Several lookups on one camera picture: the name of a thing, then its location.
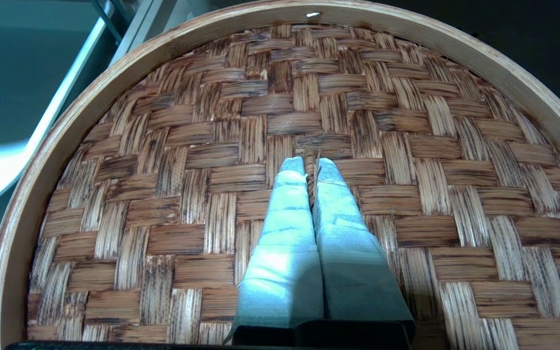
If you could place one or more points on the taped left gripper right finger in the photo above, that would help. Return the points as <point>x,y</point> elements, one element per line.
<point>353,272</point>

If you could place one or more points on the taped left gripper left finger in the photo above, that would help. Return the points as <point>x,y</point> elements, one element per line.
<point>285,253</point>

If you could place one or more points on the woven bamboo steamer lid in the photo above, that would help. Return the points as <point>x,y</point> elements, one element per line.
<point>163,170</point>

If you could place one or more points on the grey metal rack frame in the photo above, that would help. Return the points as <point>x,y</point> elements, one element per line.
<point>139,24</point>

